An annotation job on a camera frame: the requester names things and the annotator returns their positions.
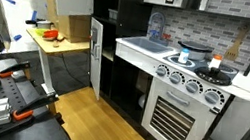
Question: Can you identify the white dispenser fridge door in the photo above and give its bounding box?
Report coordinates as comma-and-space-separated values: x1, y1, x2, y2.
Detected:
78, 16, 113, 101

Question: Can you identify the grey plastic sink basin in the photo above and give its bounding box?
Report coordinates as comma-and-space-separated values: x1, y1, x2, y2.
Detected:
119, 33, 176, 57

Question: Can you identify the grey stove knob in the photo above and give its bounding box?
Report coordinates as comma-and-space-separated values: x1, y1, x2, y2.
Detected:
154, 63, 172, 79
168, 70, 187, 87
202, 87, 228, 107
183, 78, 205, 95

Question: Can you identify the black white toy kitchen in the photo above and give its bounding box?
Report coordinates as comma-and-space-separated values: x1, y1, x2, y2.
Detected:
67, 0, 250, 140

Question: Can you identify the white shaker blue cap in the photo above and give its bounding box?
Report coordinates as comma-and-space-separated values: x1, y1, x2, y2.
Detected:
177, 46, 191, 66

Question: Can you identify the grey toy faucet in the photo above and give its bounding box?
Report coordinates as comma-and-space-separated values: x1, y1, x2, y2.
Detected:
145, 10, 168, 44

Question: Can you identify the large brown cardboard box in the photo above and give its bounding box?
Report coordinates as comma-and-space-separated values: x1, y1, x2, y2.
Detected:
37, 0, 97, 46

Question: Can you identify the grey lidded toy pot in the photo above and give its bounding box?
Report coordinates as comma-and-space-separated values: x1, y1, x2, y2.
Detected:
175, 39, 215, 63

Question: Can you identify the small wooden spoon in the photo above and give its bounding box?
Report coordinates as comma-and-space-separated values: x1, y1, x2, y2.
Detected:
52, 38, 61, 49

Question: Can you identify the light wooden side table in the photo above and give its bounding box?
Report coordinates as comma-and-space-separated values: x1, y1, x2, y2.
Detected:
16, 25, 93, 102

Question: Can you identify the red bowl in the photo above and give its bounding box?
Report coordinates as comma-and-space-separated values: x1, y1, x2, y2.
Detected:
41, 27, 60, 42

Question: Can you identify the black lidded frying pan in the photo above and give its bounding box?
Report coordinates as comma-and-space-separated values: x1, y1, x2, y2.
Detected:
192, 64, 235, 88

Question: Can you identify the white shaker orange cap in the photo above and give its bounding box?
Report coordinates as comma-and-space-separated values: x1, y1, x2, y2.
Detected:
207, 52, 223, 72

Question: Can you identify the green plastic bowl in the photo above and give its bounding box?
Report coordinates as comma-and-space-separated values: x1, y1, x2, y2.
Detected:
33, 26, 50, 39

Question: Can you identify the black orange bar clamp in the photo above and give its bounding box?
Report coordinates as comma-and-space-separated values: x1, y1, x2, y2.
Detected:
10, 87, 60, 129
0, 56, 32, 84

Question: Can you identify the black perforated mounting table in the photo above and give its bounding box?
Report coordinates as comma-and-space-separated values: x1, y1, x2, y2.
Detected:
0, 56, 85, 140

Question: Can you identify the wooden slotted spatula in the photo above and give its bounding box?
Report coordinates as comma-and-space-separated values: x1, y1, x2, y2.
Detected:
223, 22, 250, 63

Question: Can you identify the white board blue tape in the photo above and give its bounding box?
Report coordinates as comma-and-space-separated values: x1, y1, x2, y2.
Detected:
0, 0, 55, 60

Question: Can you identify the blue tap handle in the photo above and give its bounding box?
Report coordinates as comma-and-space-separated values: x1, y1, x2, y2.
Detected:
149, 28, 160, 39

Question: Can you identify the red tap handle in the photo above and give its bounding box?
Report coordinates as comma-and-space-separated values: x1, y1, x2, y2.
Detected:
161, 33, 172, 42

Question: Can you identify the silver pot black handle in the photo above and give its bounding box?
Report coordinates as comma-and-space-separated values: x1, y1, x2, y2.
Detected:
24, 16, 55, 32

